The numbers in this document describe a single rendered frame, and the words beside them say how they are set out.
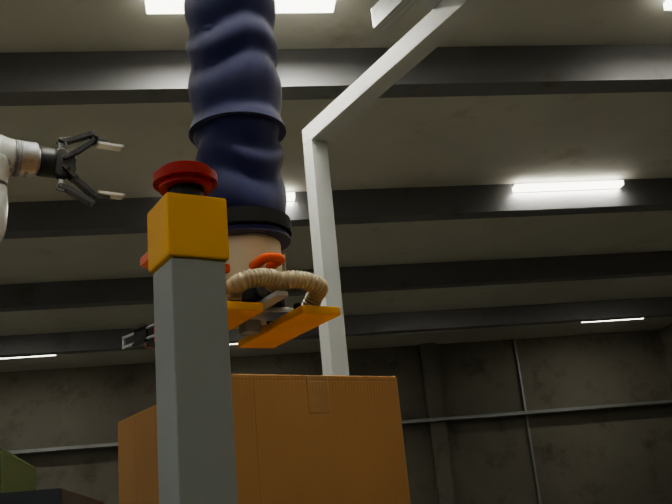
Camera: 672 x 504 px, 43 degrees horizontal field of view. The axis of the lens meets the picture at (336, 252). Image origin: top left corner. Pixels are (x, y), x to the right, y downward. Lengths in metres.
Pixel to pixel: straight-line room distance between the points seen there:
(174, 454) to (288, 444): 0.81
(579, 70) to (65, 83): 3.73
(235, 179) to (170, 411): 1.19
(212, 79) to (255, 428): 0.88
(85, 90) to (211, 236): 5.37
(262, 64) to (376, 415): 0.90
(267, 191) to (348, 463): 0.67
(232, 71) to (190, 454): 1.38
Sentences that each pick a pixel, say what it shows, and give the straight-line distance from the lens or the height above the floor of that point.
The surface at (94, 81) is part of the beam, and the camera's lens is 6.28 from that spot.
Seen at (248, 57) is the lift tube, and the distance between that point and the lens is 2.14.
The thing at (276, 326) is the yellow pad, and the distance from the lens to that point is 1.97.
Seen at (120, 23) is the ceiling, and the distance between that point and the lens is 6.09.
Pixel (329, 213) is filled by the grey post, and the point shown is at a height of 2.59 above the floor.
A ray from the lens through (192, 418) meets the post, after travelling 0.86.
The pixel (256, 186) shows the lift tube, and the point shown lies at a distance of 2.00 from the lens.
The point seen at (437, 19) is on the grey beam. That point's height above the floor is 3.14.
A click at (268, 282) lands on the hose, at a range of 1.82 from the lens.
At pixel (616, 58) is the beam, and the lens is 7.02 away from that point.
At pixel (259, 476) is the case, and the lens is 1.62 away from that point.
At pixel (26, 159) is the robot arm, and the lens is 2.20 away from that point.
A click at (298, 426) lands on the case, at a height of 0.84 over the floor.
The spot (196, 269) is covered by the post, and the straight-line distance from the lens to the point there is 0.89.
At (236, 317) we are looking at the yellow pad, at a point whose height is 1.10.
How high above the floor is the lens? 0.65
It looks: 18 degrees up
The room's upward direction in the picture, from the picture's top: 5 degrees counter-clockwise
